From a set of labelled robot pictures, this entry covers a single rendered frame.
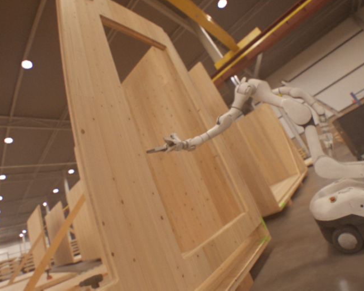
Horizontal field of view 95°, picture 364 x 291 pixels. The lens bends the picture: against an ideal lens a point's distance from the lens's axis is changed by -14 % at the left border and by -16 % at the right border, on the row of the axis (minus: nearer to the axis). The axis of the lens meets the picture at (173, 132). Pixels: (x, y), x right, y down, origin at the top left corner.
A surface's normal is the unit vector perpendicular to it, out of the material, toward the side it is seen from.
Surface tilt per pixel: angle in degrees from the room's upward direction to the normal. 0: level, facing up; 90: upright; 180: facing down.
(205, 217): 90
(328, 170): 90
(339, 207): 90
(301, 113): 90
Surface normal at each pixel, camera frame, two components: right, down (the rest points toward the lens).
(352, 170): -0.64, -0.07
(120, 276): 0.66, -0.51
